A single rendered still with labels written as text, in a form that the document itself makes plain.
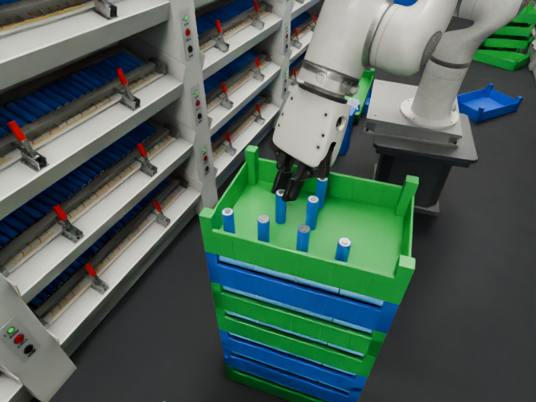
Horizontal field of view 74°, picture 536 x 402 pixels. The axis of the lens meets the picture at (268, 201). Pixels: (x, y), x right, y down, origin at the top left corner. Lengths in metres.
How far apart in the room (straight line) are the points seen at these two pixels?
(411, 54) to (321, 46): 0.11
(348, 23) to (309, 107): 0.11
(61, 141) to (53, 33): 0.20
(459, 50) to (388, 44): 0.74
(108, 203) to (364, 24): 0.72
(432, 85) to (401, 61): 0.78
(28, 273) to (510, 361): 1.16
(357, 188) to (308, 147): 0.17
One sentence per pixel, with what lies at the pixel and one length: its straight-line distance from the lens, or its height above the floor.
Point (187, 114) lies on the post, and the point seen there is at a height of 0.42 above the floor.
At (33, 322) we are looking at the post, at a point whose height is 0.24.
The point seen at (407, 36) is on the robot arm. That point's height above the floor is 0.79.
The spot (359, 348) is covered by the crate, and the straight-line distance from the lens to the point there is 0.66.
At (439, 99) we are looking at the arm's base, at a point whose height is 0.42.
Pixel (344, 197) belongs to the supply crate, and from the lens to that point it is 0.67.
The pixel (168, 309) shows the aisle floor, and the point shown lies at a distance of 1.11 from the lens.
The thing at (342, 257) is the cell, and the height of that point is 0.52.
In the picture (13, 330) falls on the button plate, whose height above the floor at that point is 0.26.
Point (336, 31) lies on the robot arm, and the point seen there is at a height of 0.78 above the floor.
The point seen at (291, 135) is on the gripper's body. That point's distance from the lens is 0.54.
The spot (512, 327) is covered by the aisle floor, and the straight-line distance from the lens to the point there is 1.25.
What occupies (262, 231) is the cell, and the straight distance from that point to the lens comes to 0.53.
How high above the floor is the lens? 0.92
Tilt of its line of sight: 41 degrees down
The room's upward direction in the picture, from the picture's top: straight up
